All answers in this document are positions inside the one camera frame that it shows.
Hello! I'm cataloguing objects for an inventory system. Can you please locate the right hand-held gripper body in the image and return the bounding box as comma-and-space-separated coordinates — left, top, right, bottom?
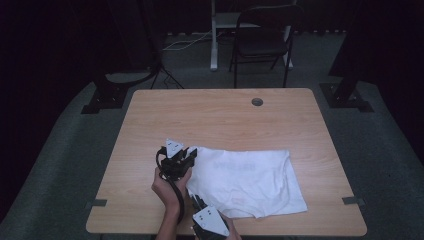
191, 203, 231, 240

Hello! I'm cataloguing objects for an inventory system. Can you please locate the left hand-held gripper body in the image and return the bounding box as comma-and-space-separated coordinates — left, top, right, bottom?
155, 138, 192, 182

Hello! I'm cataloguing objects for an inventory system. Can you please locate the white long-sleeved printed shirt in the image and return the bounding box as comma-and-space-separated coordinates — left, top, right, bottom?
184, 145, 308, 220

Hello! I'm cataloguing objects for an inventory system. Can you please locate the person's right hand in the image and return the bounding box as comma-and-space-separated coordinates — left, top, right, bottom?
220, 214, 243, 240

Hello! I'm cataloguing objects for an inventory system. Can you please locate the person's left hand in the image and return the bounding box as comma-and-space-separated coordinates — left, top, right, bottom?
151, 166, 194, 209

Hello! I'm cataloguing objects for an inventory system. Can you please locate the black tripod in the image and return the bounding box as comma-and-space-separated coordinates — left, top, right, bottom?
139, 0, 184, 90

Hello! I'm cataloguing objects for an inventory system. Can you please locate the black folding chair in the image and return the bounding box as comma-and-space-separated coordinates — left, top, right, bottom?
229, 3, 305, 89

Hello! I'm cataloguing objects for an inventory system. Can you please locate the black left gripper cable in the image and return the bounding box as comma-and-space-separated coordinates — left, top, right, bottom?
155, 148, 186, 225

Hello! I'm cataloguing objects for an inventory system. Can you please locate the black stand with base plate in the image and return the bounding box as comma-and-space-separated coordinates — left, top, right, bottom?
319, 0, 374, 114
80, 64, 159, 115

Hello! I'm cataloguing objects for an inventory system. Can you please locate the white floor cable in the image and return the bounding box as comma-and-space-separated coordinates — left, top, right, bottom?
162, 29, 224, 52

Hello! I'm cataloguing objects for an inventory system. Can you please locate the white desk frame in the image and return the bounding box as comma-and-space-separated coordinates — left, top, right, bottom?
209, 0, 298, 72

